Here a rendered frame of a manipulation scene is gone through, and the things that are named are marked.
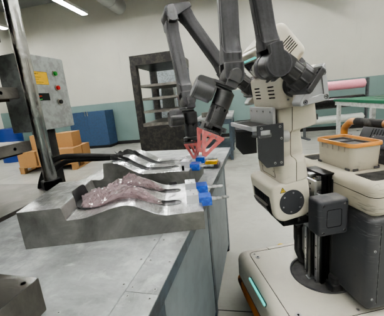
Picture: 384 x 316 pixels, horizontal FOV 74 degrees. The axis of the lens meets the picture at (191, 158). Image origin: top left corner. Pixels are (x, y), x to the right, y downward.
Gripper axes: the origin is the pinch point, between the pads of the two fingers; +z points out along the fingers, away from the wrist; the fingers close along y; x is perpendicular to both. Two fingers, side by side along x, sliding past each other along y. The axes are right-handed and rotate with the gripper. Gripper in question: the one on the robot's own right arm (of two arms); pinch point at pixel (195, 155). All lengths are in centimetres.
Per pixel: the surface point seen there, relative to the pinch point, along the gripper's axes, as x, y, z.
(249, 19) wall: 28, -640, -215
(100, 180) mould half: -38.9, 17.3, 4.5
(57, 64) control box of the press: -84, -28, -55
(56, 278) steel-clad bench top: -18, 69, 11
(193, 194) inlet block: 8.0, 40.6, 3.1
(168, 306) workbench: 2, 57, 28
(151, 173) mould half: -14.5, 17.6, 2.5
